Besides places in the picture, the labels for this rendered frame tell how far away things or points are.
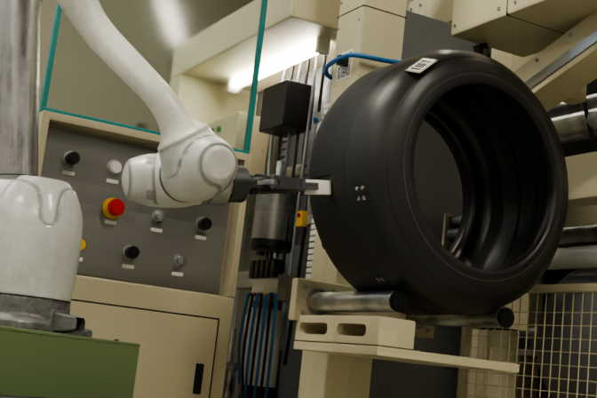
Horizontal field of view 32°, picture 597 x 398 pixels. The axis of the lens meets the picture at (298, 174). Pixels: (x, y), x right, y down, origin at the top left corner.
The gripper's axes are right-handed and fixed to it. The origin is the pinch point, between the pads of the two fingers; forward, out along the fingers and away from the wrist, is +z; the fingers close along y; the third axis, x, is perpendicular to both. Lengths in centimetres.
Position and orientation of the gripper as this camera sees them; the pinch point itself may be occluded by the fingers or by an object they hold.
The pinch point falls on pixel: (314, 187)
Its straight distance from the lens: 217.6
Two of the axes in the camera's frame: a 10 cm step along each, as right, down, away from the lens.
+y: -4.7, 1.1, 8.7
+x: 0.1, 9.9, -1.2
